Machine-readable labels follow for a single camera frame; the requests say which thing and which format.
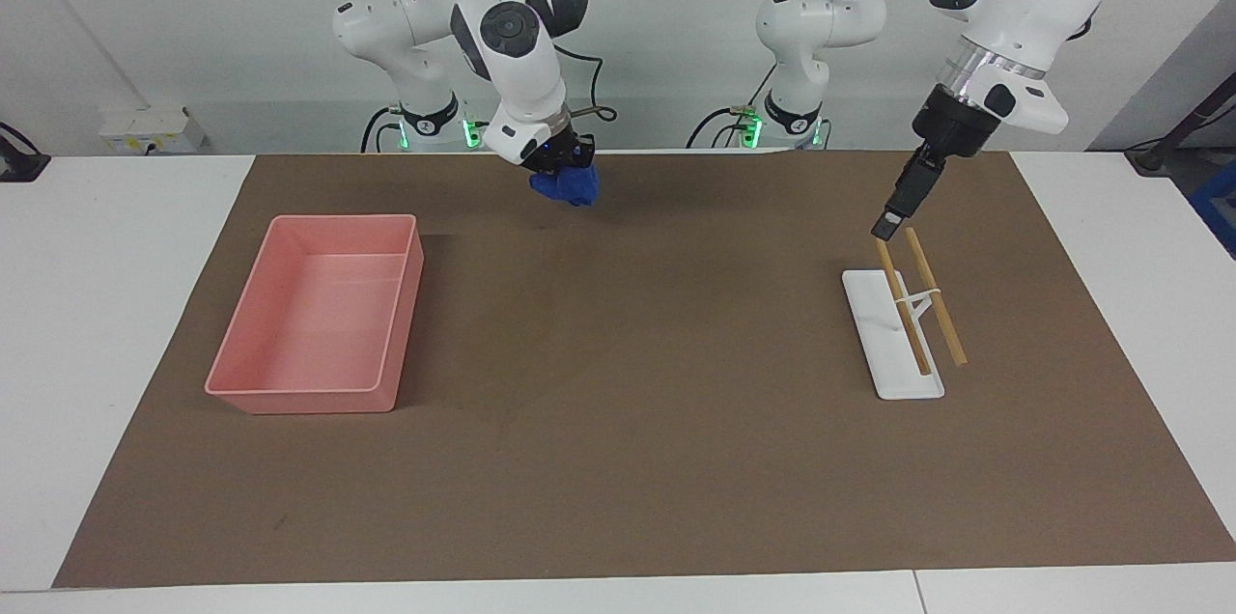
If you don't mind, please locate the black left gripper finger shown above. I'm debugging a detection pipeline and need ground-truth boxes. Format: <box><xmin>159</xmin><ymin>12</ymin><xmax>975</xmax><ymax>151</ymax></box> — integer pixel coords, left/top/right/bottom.
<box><xmin>872</xmin><ymin>146</ymin><xmax>953</xmax><ymax>241</ymax></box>

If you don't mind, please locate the blue microfibre towel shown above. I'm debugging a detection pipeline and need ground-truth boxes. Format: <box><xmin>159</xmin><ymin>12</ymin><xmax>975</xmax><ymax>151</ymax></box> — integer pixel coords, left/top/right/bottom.
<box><xmin>528</xmin><ymin>165</ymin><xmax>601</xmax><ymax>208</ymax></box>

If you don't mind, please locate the white towel rack base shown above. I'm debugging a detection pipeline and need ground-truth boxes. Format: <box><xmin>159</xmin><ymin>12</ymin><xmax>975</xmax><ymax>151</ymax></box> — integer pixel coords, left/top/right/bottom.
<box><xmin>842</xmin><ymin>268</ymin><xmax>945</xmax><ymax>401</ymax></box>

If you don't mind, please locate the wooden dowel rod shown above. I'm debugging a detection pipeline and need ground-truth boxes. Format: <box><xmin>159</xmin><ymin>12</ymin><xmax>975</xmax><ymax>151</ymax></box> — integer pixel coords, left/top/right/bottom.
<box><xmin>905</xmin><ymin>228</ymin><xmax>969</xmax><ymax>367</ymax></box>
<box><xmin>875</xmin><ymin>239</ymin><xmax>933</xmax><ymax>377</ymax></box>

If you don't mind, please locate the black metal stand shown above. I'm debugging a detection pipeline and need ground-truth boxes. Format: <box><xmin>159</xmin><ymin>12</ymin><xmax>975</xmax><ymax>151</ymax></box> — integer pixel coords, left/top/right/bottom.
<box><xmin>1125</xmin><ymin>73</ymin><xmax>1236</xmax><ymax>177</ymax></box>

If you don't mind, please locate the brown table mat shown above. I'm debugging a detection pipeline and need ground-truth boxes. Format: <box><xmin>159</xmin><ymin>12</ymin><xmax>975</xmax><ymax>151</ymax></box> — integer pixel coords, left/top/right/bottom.
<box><xmin>53</xmin><ymin>149</ymin><xmax>1236</xmax><ymax>589</ymax></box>

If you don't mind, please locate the blue crate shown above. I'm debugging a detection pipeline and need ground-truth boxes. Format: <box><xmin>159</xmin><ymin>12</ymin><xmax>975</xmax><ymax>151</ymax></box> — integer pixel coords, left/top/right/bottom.
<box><xmin>1190</xmin><ymin>160</ymin><xmax>1236</xmax><ymax>260</ymax></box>

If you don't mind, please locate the pink plastic bin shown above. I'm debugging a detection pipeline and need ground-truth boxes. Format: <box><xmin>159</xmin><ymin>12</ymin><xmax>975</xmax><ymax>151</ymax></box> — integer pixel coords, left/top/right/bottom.
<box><xmin>204</xmin><ymin>214</ymin><xmax>425</xmax><ymax>415</ymax></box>

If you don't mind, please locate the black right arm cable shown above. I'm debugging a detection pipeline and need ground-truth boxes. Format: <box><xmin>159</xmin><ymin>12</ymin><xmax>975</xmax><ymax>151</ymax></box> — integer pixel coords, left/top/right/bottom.
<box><xmin>552</xmin><ymin>44</ymin><xmax>619</xmax><ymax>126</ymax></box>

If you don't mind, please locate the white wall socket box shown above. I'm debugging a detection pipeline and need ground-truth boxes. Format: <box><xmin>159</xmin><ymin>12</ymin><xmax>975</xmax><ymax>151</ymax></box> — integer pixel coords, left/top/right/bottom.
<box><xmin>98</xmin><ymin>107</ymin><xmax>206</xmax><ymax>155</ymax></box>

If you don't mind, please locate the black clamp mount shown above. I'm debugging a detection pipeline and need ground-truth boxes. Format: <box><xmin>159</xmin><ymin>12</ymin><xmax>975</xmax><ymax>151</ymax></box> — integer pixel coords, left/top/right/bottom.
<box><xmin>0</xmin><ymin>122</ymin><xmax>51</xmax><ymax>183</ymax></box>

